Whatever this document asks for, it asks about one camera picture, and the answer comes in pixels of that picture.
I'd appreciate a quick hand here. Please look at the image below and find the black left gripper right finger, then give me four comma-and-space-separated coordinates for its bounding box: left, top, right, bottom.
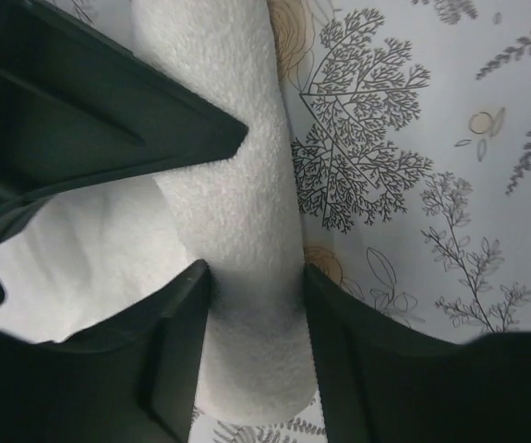
304, 265, 531, 443

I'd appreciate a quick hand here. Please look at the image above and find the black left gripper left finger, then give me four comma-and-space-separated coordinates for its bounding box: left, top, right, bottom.
0, 260, 210, 442

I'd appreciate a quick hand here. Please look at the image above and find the white towel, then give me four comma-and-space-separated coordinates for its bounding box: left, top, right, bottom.
0, 1, 317, 425

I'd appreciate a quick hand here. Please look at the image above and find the floral patterned table mat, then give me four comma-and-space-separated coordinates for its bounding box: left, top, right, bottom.
61, 0, 531, 443

